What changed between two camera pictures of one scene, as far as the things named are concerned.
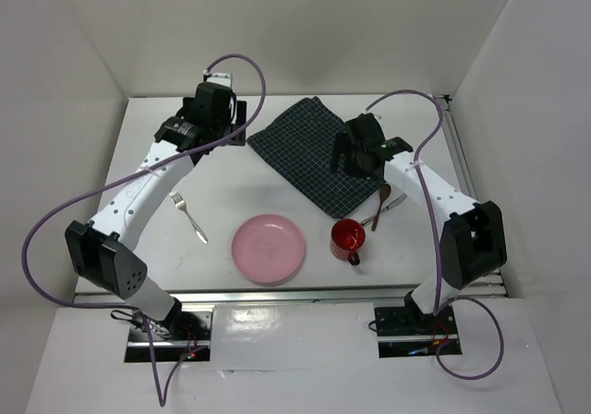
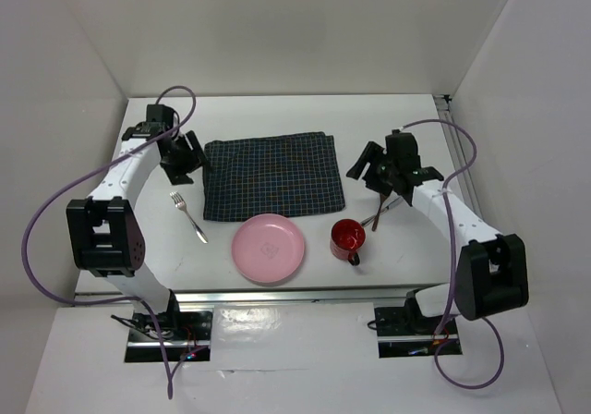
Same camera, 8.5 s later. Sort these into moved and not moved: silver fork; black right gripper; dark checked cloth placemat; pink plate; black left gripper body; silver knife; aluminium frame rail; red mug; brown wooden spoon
Moved: black left gripper body; dark checked cloth placemat; black right gripper
Not moved: silver fork; pink plate; red mug; silver knife; aluminium frame rail; brown wooden spoon
